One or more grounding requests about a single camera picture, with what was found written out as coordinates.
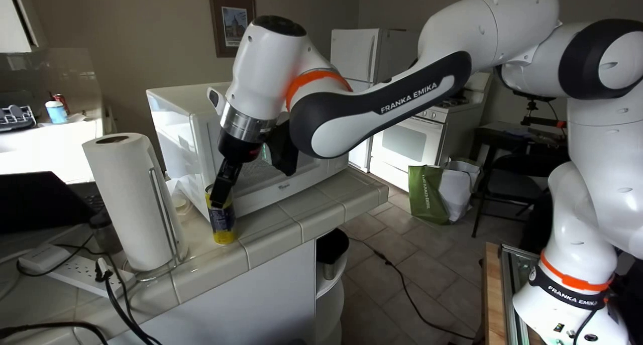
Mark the wire paper towel holder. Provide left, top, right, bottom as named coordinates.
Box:
left=123, top=166, right=189, bottom=281

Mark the paper towel roll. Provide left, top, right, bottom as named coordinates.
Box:
left=82, top=133, right=174, bottom=272

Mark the black folding chair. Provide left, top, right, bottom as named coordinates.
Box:
left=472, top=153, right=569, bottom=220

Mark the white stove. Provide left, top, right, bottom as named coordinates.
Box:
left=368, top=71, right=491, bottom=191

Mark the white refrigerator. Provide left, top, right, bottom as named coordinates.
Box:
left=330, top=28, right=421, bottom=173

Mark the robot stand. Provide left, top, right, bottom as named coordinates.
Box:
left=483, top=242, right=549, bottom=345

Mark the white power strip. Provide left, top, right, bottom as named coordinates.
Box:
left=47, top=255, right=137, bottom=299

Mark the black laptop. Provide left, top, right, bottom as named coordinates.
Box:
left=0, top=171, right=105, bottom=234

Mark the framed picture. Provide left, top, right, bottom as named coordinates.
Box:
left=208, top=0, right=257, bottom=59

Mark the white shopping bag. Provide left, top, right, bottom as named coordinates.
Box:
left=439, top=159, right=483, bottom=223

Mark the yellow and blue can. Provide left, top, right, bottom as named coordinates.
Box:
left=205, top=184, right=237, bottom=246

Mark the white microwave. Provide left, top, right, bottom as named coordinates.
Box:
left=146, top=81, right=350, bottom=221

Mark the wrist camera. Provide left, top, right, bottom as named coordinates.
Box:
left=263, top=118, right=300, bottom=177

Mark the camera on mount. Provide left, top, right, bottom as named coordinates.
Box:
left=511, top=88, right=567, bottom=130

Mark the green shopping bag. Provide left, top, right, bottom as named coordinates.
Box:
left=408, top=165, right=451, bottom=225

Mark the clear plastic bag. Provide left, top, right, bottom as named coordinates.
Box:
left=166, top=177, right=197, bottom=219

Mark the blue and white container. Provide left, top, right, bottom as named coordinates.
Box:
left=45, top=100, right=68, bottom=125

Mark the small glass jar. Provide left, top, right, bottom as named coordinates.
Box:
left=89, top=212, right=123, bottom=254

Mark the microwave door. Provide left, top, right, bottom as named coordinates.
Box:
left=232, top=152, right=332, bottom=218

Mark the black cable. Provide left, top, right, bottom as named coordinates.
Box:
left=94, top=258, right=163, bottom=345
left=0, top=321, right=109, bottom=345
left=16, top=232, right=96, bottom=278
left=349, top=237, right=476, bottom=341

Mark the dish rack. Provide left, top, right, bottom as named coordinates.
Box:
left=0, top=105, right=37, bottom=133

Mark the white power adapter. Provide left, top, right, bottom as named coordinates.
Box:
left=18, top=244, right=71, bottom=275

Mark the black folding table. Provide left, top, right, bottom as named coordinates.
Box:
left=471, top=121, right=569, bottom=238

